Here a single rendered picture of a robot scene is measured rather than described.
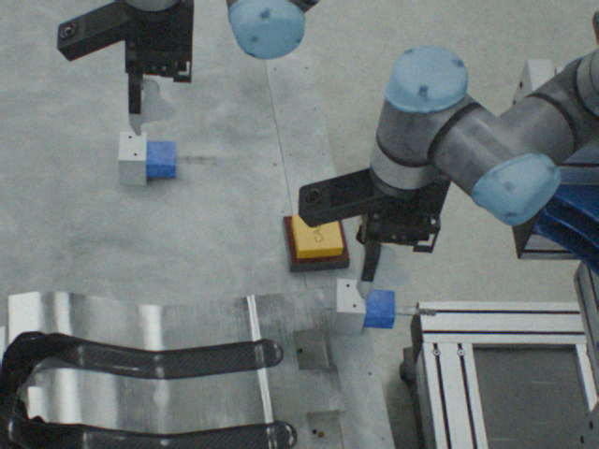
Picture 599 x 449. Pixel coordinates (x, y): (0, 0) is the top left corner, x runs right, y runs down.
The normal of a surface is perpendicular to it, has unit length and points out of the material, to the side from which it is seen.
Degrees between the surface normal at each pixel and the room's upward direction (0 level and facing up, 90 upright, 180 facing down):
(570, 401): 0
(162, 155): 0
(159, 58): 90
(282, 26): 90
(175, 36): 90
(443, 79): 1
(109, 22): 31
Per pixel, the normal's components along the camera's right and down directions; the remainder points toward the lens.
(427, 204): -0.02, 0.83
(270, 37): 0.19, 0.81
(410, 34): 0.08, -0.57
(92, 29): -0.45, -0.51
